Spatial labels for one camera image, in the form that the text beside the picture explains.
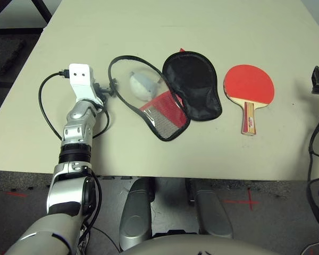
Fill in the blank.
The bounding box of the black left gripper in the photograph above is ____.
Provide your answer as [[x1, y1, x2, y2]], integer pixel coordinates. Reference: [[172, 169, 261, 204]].
[[94, 79, 117, 108]]

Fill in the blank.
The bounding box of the grey white plush whale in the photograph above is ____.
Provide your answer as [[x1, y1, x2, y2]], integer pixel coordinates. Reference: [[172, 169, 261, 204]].
[[129, 70, 163, 102]]

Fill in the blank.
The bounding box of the red ping-pong paddle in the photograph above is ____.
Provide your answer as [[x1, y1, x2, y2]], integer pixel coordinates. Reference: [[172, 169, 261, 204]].
[[223, 63, 276, 137]]

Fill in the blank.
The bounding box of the red black paddle case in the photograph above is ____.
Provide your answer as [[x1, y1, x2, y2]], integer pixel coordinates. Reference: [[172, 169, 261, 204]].
[[108, 47, 223, 142]]

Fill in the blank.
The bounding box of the black foam mat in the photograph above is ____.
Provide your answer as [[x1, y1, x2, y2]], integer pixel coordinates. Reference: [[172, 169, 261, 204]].
[[0, 38, 26, 78]]

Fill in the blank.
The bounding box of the grey robot left leg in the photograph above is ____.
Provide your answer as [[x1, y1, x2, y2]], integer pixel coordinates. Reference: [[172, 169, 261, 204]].
[[119, 178, 156, 252]]

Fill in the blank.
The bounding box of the grey robot leg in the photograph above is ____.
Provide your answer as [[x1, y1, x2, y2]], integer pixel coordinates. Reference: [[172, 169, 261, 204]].
[[186, 178, 233, 239], [119, 178, 156, 252]]

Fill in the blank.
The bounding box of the red floor tape cross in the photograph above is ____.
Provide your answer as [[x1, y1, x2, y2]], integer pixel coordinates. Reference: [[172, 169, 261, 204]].
[[224, 187, 261, 211]]

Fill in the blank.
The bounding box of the grey robot right leg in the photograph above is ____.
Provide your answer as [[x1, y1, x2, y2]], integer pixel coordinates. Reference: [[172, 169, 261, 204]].
[[186, 178, 233, 239]]

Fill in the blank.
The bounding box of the grey robot torso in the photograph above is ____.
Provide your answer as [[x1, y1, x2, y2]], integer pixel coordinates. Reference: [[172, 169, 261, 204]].
[[119, 233, 282, 255]]

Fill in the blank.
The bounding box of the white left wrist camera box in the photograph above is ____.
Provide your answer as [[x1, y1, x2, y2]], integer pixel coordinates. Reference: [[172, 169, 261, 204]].
[[68, 63, 103, 107]]

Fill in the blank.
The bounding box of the black left camera cable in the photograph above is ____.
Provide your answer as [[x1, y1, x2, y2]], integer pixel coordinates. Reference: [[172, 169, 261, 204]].
[[38, 69, 111, 140]]

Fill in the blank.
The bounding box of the black metal table frame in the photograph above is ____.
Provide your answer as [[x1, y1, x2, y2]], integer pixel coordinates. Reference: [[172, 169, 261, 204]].
[[0, 0, 54, 35]]

